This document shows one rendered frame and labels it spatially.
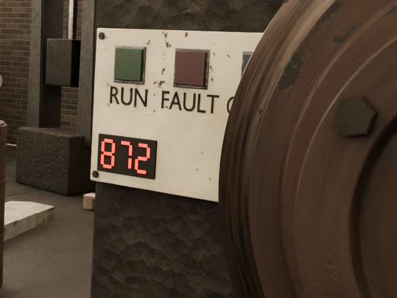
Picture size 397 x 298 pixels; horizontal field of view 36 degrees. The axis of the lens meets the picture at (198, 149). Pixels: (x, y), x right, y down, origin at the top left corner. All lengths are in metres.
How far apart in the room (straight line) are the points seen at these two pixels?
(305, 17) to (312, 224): 0.17
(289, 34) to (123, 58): 0.28
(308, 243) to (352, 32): 0.15
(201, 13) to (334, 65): 0.29
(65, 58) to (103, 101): 5.29
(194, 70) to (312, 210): 0.31
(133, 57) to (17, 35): 8.52
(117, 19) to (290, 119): 0.34
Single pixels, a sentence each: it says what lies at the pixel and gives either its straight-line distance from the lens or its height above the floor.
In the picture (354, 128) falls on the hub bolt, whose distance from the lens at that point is 0.37.
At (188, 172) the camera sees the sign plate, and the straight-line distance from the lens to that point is 0.68.
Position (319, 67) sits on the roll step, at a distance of 0.46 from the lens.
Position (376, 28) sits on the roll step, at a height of 1.23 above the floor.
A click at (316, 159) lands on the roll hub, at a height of 1.15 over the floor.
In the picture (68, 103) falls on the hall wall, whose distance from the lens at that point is 8.57.
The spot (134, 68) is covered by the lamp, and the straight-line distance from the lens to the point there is 0.70.
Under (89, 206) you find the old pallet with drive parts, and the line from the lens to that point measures 5.29.
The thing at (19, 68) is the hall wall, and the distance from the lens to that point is 9.16.
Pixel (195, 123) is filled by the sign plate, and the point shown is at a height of 1.14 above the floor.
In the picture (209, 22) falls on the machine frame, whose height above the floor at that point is 1.25.
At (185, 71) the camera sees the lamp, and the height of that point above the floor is 1.20.
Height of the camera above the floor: 1.20
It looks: 7 degrees down
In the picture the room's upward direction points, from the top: 4 degrees clockwise
